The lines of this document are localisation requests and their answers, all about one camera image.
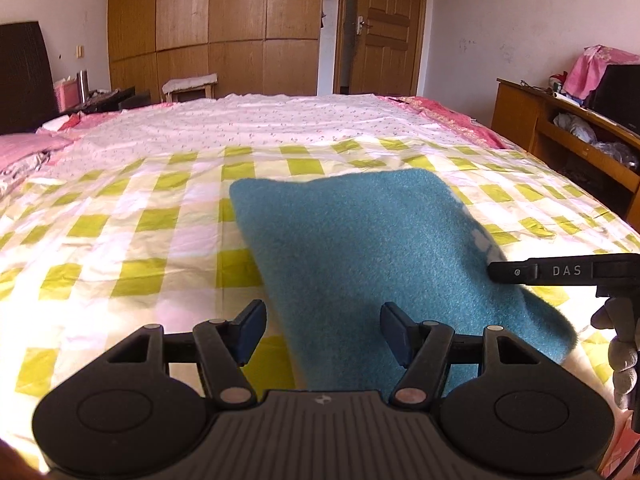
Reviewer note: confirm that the pink pillow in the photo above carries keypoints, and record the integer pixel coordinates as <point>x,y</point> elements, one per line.
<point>25,147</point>

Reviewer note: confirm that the red cloth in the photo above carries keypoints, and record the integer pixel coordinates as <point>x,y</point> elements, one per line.
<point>70,121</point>

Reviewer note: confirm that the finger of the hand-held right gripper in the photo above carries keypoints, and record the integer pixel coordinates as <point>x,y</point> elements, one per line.
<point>512,272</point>

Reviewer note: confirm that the pink patterned bedsheet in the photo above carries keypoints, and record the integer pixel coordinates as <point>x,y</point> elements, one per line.
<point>450,115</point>

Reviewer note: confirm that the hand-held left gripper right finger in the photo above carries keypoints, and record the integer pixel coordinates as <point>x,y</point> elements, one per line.
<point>392,327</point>

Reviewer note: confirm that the pink cloth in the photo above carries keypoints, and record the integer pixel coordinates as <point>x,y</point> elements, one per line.
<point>590,67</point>

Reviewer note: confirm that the wooden desk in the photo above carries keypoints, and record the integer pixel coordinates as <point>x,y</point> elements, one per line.
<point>515,110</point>

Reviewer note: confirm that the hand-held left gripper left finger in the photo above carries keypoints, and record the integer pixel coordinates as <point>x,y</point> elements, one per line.
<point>252,325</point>

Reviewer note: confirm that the clear plastic bag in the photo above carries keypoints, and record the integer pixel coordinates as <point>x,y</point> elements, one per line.
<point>617,152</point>

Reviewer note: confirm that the white printed pillow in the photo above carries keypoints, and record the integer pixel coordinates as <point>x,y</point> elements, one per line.
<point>10,180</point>

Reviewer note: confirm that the wooden stool with white cushion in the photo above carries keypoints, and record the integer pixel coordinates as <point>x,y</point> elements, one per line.
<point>190,81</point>

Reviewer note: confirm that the dark nightstand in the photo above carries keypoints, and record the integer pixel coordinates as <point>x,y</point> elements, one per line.
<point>107,100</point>

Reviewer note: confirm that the metal thermos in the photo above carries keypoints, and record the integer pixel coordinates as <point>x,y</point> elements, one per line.
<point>81,85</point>

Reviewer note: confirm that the yellow-green checked bedsheet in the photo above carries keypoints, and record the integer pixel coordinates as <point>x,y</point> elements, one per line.
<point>125,220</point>

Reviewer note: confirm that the white cloth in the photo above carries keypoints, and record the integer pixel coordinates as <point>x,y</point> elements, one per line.
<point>575,125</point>

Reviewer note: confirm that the dark wooden headboard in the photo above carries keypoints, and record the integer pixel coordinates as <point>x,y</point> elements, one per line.
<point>22,75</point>

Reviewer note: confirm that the pink plastic container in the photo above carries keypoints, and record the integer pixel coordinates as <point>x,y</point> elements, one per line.
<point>65,92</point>

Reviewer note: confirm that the white floral bedsheet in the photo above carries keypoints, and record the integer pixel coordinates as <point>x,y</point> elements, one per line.
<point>275,120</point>

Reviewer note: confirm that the black television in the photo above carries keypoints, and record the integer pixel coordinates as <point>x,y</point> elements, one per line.
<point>617,95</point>

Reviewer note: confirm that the person's right hand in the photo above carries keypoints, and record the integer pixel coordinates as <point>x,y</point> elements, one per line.
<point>625,360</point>

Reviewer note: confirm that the teal towel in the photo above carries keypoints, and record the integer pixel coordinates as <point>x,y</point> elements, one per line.
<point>360,240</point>

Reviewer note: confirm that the wooden wardrobe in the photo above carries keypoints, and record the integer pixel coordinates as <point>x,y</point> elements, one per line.
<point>210,10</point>

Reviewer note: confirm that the wooden door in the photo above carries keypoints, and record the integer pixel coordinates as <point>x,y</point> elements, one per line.
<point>385,20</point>

